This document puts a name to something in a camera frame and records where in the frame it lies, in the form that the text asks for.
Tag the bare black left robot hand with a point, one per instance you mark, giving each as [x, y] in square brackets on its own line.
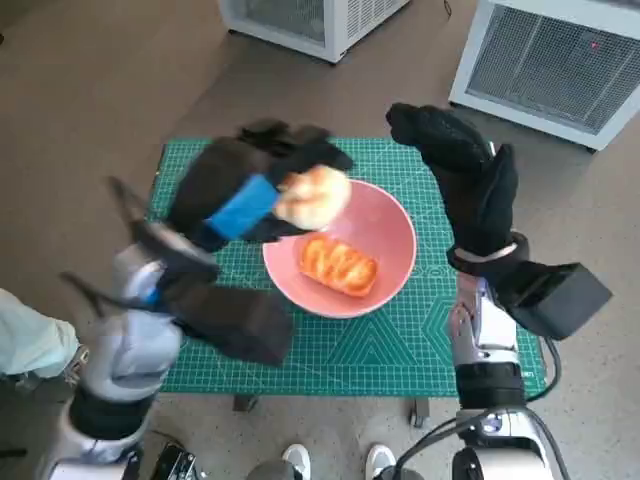
[215, 185]

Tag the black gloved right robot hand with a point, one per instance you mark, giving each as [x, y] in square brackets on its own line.
[475, 185]

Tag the pink bowl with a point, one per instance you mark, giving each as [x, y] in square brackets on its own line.
[390, 225]

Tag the pale round toy bread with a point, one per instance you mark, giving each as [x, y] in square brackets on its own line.
[315, 200]

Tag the orange striped toy bread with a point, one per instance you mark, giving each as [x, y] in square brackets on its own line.
[340, 265]

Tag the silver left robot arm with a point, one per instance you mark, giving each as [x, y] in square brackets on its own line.
[130, 350]

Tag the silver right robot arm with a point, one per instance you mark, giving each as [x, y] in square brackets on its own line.
[492, 385]

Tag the white mesh cabinet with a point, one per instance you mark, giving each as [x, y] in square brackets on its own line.
[310, 25]
[545, 65]

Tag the green cutting mat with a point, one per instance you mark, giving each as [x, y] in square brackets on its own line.
[375, 360]

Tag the person's shoe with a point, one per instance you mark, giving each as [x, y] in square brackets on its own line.
[77, 367]

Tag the person's leg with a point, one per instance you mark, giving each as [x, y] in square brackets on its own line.
[30, 335]

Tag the white shoe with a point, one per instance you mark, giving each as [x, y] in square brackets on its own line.
[296, 460]
[381, 460]

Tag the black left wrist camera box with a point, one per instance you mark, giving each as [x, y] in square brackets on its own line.
[240, 325]

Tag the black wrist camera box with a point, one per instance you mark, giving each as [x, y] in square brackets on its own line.
[240, 325]
[560, 300]

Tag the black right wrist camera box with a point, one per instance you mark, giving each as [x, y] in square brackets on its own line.
[560, 300]

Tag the black table leg bracket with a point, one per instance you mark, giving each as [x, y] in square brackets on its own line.
[420, 412]
[244, 403]

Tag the black robot waist bracket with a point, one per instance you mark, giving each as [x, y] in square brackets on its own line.
[177, 462]

